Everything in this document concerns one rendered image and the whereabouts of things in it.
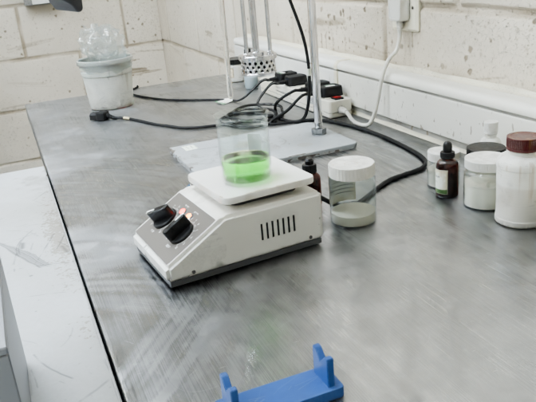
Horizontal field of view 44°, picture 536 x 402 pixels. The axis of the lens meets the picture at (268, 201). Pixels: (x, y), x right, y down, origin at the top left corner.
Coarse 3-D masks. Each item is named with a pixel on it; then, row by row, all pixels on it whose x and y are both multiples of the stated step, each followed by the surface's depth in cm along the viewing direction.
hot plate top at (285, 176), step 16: (272, 160) 84; (192, 176) 81; (208, 176) 80; (288, 176) 78; (304, 176) 77; (208, 192) 76; (224, 192) 74; (240, 192) 74; (256, 192) 74; (272, 192) 75
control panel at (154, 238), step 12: (168, 204) 82; (180, 204) 80; (192, 204) 78; (192, 216) 76; (204, 216) 75; (144, 228) 80; (204, 228) 73; (144, 240) 78; (156, 240) 77; (168, 240) 75; (192, 240) 72; (156, 252) 74; (168, 252) 73; (180, 252) 72
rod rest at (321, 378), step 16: (320, 352) 53; (320, 368) 53; (224, 384) 50; (272, 384) 53; (288, 384) 53; (304, 384) 53; (320, 384) 53; (336, 384) 52; (224, 400) 51; (240, 400) 52; (256, 400) 51; (272, 400) 51; (288, 400) 51; (304, 400) 51; (320, 400) 52
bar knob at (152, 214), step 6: (150, 210) 79; (156, 210) 78; (162, 210) 78; (168, 210) 78; (174, 210) 79; (150, 216) 79; (156, 216) 79; (162, 216) 78; (168, 216) 78; (174, 216) 78; (156, 222) 79; (162, 222) 78; (168, 222) 78; (156, 228) 79
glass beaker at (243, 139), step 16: (224, 112) 78; (240, 112) 78; (256, 112) 78; (224, 128) 74; (240, 128) 73; (256, 128) 73; (224, 144) 74; (240, 144) 74; (256, 144) 74; (224, 160) 75; (240, 160) 74; (256, 160) 74; (224, 176) 76; (240, 176) 75; (256, 176) 75; (272, 176) 78
